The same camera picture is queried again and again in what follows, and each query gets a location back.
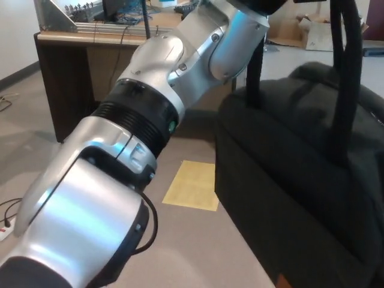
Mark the black lunch bag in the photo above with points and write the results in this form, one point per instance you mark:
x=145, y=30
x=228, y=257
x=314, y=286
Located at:
x=285, y=156

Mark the yellow paper sheet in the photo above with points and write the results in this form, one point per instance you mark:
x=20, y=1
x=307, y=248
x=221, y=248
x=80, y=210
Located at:
x=192, y=186

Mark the open cardboard box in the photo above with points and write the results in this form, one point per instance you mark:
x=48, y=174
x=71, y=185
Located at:
x=318, y=33

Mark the white box with tag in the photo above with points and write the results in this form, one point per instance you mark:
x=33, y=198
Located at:
x=167, y=3

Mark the black power plug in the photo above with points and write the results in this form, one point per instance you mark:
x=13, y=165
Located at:
x=6, y=223

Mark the flat cardboard sheet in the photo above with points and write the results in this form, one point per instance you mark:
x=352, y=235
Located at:
x=285, y=33

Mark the clear plastic wrap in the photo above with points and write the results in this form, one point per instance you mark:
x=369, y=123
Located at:
x=271, y=48

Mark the black computer monitor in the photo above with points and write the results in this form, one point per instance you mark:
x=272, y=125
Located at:
x=108, y=10

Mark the black device with knobs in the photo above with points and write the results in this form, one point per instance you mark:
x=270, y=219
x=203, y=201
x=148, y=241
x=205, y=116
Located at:
x=81, y=13

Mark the white power strip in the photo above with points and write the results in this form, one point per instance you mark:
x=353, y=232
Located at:
x=7, y=229

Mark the flat blue object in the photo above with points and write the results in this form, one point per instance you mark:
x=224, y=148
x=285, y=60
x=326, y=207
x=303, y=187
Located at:
x=373, y=51

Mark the dark wooden desk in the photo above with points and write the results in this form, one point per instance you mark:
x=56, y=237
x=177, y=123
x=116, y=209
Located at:
x=69, y=90

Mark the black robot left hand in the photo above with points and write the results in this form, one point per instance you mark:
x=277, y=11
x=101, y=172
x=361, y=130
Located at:
x=258, y=6

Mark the aluminium profile frame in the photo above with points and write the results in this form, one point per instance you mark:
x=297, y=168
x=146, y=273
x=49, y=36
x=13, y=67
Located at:
x=57, y=19

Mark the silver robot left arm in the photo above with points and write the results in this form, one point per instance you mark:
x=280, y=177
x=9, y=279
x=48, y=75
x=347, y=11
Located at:
x=150, y=63

